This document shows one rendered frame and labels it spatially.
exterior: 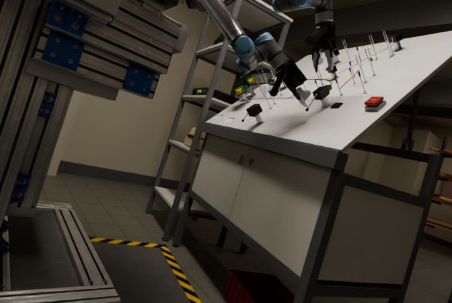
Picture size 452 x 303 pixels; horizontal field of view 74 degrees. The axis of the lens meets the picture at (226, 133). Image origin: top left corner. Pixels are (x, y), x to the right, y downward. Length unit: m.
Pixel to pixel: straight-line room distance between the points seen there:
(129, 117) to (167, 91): 0.55
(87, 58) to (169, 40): 0.26
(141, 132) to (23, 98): 2.54
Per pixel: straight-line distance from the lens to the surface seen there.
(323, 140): 1.17
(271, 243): 1.31
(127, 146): 3.55
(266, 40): 1.32
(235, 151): 1.66
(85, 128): 3.40
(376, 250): 1.38
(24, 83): 1.12
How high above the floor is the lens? 0.78
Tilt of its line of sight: 2 degrees up
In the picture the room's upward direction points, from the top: 17 degrees clockwise
